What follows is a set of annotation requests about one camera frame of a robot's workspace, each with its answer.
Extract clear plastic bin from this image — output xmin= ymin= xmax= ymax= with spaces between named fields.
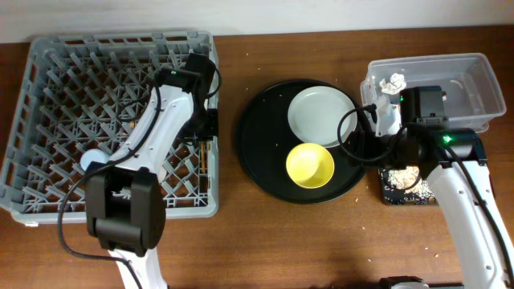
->
xmin=361 ymin=53 xmax=507 ymax=133

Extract grey ceramic plate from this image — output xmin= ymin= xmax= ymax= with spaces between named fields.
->
xmin=288 ymin=86 xmax=355 ymax=148

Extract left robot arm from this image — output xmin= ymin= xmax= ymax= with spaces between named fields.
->
xmin=58 ymin=53 xmax=222 ymax=288

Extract yellow bowl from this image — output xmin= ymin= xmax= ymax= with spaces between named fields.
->
xmin=286 ymin=143 xmax=335 ymax=189

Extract white tissue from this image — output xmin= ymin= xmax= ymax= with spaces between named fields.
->
xmin=379 ymin=73 xmax=406 ymax=95

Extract food scraps with rice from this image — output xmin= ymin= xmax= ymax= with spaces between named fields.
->
xmin=381 ymin=166 xmax=437 ymax=204

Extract round black tray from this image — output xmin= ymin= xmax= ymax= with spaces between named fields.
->
xmin=235 ymin=79 xmax=366 ymax=205

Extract blue plastic cup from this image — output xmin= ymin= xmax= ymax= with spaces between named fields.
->
xmin=80 ymin=149 xmax=109 ymax=170

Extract black rectangular bin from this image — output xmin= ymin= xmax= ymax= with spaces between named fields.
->
xmin=377 ymin=166 xmax=441 ymax=206

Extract grey plastic dishwasher rack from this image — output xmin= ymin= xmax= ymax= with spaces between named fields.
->
xmin=1 ymin=31 xmax=218 ymax=226

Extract wooden chopstick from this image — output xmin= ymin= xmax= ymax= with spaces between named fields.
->
xmin=199 ymin=141 xmax=206 ymax=173
xmin=205 ymin=141 xmax=210 ymax=171

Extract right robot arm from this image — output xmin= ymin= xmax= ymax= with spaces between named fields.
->
xmin=338 ymin=86 xmax=513 ymax=288

